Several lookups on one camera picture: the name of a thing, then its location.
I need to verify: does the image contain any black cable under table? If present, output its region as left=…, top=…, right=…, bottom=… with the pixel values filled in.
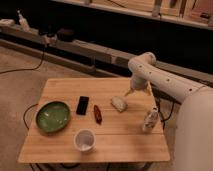
left=22, top=103, right=40, bottom=131

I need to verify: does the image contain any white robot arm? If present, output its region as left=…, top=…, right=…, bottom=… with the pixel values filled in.
left=128, top=52, right=213, bottom=171

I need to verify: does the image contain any white crumpled cloth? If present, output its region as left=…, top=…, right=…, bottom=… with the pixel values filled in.
left=111, top=96, right=127, bottom=112

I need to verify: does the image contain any green round plate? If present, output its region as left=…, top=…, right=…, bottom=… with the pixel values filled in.
left=36, top=101, right=71, bottom=134

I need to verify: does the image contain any black round device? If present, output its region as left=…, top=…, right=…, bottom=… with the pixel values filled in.
left=56, top=28, right=75, bottom=42

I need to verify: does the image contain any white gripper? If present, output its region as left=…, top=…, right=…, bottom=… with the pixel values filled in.
left=124, top=75, right=152, bottom=97

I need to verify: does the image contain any white paper cup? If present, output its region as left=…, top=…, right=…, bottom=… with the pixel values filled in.
left=74, top=129, right=95, bottom=153

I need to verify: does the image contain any wooden table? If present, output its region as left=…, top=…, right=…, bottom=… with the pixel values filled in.
left=18, top=78, right=170, bottom=163

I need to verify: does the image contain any black floor cable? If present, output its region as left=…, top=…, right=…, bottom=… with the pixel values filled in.
left=0, top=44, right=47, bottom=76

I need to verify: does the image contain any white spray bottle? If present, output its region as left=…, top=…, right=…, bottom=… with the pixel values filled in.
left=17, top=11, right=30, bottom=32

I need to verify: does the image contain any clear plastic bottle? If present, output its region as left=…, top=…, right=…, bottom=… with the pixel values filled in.
left=142, top=107, right=158, bottom=133

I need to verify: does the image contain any black smartphone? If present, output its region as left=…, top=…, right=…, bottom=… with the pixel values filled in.
left=76, top=96, right=89, bottom=115

